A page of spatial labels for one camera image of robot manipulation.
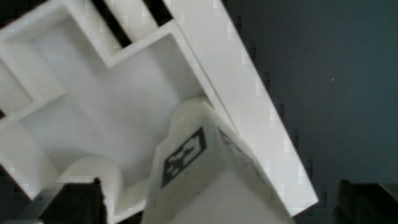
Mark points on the white U-shaped border fence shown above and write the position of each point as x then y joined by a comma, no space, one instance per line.
220,53

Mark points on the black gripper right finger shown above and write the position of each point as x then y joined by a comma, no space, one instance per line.
366,203

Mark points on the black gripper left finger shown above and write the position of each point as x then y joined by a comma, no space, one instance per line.
76,207

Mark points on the white chair leg with tags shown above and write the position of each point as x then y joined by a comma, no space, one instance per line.
209,188

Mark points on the white chair seat part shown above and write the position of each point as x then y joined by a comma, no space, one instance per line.
88,93

